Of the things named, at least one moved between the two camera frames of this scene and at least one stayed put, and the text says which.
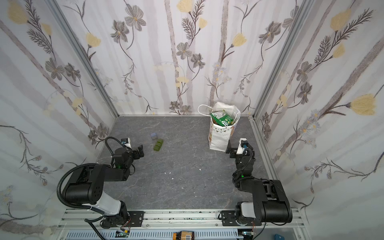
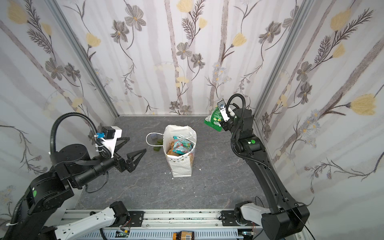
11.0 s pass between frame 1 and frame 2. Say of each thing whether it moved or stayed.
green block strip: stayed
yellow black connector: stayed
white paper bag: moved
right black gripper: moved
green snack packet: moved
